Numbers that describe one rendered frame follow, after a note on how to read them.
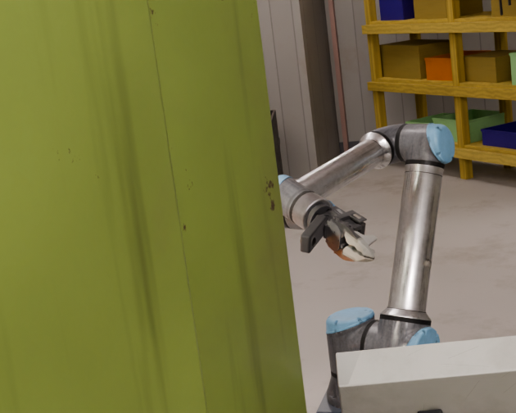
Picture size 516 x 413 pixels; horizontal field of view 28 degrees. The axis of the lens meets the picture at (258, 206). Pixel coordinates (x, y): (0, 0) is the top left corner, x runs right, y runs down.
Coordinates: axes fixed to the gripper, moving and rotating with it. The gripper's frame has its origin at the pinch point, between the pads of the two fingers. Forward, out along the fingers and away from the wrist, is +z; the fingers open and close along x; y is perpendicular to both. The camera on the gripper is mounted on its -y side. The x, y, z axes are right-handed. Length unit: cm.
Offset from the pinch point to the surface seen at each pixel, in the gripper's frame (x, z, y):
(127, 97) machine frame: -78, 49, -91
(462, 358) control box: -11, 47, -22
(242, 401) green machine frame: -21, 45, -69
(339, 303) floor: 212, -211, 200
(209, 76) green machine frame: -67, 27, -65
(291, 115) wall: 263, -518, 415
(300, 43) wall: 198, -528, 427
